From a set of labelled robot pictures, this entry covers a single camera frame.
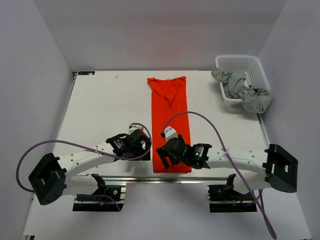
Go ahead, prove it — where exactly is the orange t-shirt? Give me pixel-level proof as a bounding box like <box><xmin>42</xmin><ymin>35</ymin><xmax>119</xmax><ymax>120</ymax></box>
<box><xmin>146</xmin><ymin>75</ymin><xmax>193</xmax><ymax>174</ymax></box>

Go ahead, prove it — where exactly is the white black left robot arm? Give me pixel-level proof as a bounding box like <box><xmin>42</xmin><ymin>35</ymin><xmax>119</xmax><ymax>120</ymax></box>
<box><xmin>28</xmin><ymin>129</ymin><xmax>152</xmax><ymax>206</ymax></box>

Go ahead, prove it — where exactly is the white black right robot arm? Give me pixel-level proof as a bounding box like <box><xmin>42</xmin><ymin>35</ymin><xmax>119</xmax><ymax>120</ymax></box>
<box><xmin>156</xmin><ymin>137</ymin><xmax>298</xmax><ymax>200</ymax></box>

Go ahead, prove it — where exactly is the grey t-shirt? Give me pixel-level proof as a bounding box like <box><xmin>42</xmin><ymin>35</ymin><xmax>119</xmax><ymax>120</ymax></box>
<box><xmin>211</xmin><ymin>67</ymin><xmax>273</xmax><ymax>114</ymax></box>

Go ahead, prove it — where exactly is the dark label sticker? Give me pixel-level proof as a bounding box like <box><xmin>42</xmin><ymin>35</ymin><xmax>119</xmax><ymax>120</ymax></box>
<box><xmin>77</xmin><ymin>71</ymin><xmax>95</xmax><ymax>76</ymax></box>

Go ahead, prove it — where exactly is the white plastic laundry basket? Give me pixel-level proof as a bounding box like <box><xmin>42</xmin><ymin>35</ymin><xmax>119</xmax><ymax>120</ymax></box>
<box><xmin>215</xmin><ymin>55</ymin><xmax>271</xmax><ymax>107</ymax></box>

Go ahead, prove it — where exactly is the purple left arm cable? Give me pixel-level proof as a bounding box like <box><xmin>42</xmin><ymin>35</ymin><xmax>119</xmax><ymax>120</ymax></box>
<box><xmin>15</xmin><ymin>122</ymin><xmax>153</xmax><ymax>211</ymax></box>

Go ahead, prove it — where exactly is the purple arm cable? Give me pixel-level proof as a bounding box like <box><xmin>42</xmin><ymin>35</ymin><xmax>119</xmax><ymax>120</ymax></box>
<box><xmin>15</xmin><ymin>122</ymin><xmax>153</xmax><ymax>211</ymax></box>
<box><xmin>161</xmin><ymin>111</ymin><xmax>278</xmax><ymax>240</ymax></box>

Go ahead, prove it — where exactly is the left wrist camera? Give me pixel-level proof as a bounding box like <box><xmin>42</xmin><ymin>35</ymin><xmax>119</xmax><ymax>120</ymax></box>
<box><xmin>128</xmin><ymin>123</ymin><xmax>151</xmax><ymax>146</ymax></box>

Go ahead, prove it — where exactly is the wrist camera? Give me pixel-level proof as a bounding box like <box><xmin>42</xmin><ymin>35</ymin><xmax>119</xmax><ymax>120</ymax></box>
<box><xmin>160</xmin><ymin>126</ymin><xmax>183</xmax><ymax>144</ymax></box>
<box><xmin>128</xmin><ymin>123</ymin><xmax>151</xmax><ymax>146</ymax></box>

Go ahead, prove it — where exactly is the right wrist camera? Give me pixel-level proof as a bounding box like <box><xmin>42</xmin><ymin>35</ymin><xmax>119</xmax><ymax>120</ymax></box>
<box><xmin>160</xmin><ymin>126</ymin><xmax>183</xmax><ymax>144</ymax></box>

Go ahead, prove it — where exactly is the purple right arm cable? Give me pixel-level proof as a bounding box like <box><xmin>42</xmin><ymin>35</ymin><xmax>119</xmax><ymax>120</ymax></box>
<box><xmin>161</xmin><ymin>111</ymin><xmax>278</xmax><ymax>240</ymax></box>

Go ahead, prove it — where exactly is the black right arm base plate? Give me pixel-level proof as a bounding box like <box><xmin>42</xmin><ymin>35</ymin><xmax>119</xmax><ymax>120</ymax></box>
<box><xmin>207</xmin><ymin>184</ymin><xmax>257</xmax><ymax>213</ymax></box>

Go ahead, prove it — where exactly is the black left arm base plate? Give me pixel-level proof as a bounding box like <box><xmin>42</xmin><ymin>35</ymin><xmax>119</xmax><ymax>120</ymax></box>
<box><xmin>72</xmin><ymin>185</ymin><xmax>126</xmax><ymax>212</ymax></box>

